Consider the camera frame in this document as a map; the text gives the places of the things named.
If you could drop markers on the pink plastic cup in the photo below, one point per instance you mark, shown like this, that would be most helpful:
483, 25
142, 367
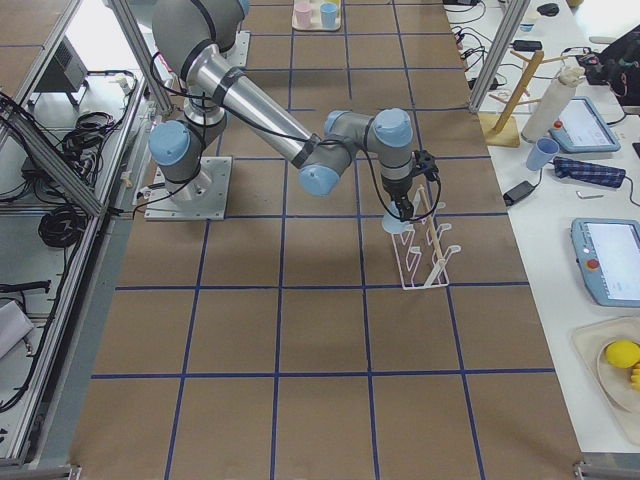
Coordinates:
302, 14

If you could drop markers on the blue teach pendant far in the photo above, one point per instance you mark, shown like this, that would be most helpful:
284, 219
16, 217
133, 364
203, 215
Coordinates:
581, 129

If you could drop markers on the blue cup on desk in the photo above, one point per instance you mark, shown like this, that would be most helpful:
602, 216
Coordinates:
543, 151

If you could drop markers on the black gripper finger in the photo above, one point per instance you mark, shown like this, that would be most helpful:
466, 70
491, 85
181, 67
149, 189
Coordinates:
405, 209

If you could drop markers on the light blue cup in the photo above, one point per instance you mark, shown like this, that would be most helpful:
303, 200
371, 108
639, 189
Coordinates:
391, 222

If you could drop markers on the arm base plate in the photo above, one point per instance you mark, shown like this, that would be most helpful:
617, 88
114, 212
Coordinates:
239, 52
204, 198

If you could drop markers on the wooden mug tree stand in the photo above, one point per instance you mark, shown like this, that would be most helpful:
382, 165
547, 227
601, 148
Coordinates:
501, 130

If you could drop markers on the blue teach pendant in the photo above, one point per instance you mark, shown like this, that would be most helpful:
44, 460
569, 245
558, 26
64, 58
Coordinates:
581, 129
607, 254

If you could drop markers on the cream plastic tray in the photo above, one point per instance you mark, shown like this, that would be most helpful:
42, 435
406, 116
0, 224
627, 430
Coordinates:
316, 20

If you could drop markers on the blue cup on tray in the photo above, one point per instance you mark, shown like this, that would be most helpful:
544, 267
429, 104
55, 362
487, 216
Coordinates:
328, 15

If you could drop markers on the folded blue plaid umbrella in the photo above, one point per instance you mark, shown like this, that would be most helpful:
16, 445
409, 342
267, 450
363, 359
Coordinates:
588, 172

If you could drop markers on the yellow lemon toy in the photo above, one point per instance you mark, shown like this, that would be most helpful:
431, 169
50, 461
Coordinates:
622, 354

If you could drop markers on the blue teach pendant near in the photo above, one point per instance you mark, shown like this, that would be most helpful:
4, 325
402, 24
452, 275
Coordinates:
607, 254

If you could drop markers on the white wire cup rack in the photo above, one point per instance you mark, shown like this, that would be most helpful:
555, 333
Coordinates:
420, 257

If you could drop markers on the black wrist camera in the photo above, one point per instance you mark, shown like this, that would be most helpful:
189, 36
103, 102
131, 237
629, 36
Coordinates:
425, 164

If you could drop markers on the aluminium frame post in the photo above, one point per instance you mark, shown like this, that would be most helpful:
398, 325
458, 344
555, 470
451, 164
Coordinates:
505, 32

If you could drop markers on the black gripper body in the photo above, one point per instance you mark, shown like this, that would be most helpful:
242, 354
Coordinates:
395, 190

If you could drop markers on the black power adapter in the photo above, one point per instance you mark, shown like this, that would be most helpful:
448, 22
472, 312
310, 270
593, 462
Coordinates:
518, 193

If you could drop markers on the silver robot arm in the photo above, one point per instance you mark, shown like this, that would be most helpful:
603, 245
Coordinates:
193, 36

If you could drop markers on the cream tray on desk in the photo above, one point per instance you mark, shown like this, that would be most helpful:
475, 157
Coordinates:
590, 342

